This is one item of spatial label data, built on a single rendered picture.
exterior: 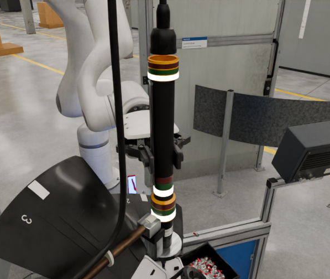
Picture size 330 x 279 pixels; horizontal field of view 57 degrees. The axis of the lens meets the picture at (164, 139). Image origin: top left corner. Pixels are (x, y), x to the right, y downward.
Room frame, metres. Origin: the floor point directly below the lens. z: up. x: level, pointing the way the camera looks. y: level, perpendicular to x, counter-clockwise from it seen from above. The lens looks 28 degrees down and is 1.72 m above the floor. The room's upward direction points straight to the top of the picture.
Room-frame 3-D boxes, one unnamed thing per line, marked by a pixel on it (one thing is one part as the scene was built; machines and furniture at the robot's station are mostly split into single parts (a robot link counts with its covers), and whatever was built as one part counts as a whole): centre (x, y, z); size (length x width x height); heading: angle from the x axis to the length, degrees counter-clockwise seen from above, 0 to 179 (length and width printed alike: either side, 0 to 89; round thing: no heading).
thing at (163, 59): (0.42, 0.00, 1.61); 0.04 x 0.04 x 0.03
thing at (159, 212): (0.42, 0.00, 1.36); 0.04 x 0.04 x 0.01
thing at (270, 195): (0.91, -0.40, 0.96); 0.03 x 0.03 x 0.20; 17
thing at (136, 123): (0.52, 0.03, 1.46); 0.11 x 0.10 x 0.07; 17
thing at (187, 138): (0.50, -0.01, 1.46); 0.08 x 0.06 x 0.01; 76
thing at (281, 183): (0.94, -0.50, 1.04); 0.24 x 0.03 x 0.03; 107
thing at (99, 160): (1.04, 0.28, 1.06); 0.19 x 0.19 x 0.18
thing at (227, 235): (0.79, 0.01, 0.82); 0.90 x 0.04 x 0.08; 107
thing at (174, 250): (0.41, 0.01, 1.31); 0.09 x 0.07 x 0.10; 142
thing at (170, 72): (0.42, 0.00, 1.61); 0.04 x 0.04 x 0.01
